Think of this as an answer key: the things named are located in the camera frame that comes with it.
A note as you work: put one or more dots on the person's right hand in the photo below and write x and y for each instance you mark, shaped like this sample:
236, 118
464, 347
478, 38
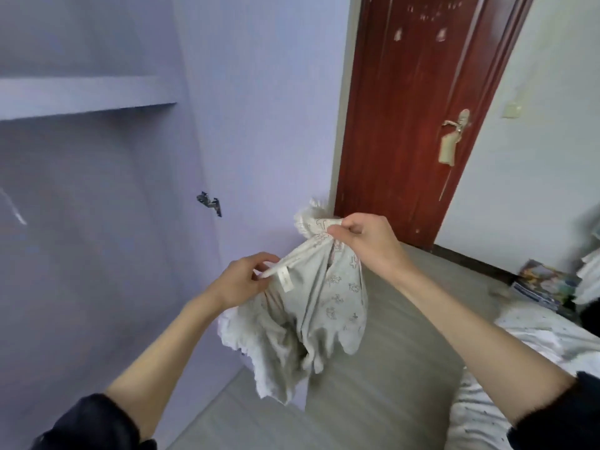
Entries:
375, 243

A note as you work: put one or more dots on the person's left hand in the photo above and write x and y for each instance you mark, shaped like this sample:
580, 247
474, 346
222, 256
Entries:
244, 281

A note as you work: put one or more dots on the beige printed shirt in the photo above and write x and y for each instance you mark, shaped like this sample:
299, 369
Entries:
319, 314

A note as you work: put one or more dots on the grey wooden wardrobe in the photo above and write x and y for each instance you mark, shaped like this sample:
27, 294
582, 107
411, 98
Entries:
94, 229

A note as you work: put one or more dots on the plain white trousers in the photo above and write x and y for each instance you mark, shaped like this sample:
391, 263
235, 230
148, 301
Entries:
589, 276

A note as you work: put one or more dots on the grey wardrobe shelf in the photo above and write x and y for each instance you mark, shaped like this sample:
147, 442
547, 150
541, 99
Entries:
84, 96

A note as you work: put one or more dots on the person's right forearm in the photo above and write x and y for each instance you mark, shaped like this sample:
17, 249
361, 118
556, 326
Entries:
478, 342

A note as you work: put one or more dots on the person's left forearm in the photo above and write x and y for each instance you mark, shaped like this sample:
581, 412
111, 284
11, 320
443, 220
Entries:
159, 370

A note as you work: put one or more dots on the white dotted bed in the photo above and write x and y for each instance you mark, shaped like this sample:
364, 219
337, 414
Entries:
525, 332

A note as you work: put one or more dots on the person's black left sleeve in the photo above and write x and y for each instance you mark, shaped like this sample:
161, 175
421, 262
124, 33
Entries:
89, 426

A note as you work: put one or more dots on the person's black sleeve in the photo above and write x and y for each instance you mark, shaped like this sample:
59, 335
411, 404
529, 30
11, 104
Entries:
89, 426
562, 417

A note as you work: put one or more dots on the person's black right sleeve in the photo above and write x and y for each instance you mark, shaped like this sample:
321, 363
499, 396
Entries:
562, 417

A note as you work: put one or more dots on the metal door hinge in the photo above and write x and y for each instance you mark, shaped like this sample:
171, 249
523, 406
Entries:
209, 202

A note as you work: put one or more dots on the red wooden room door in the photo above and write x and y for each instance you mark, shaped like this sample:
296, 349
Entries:
412, 107

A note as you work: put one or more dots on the white light switch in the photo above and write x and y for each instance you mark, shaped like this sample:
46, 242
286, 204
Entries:
512, 110

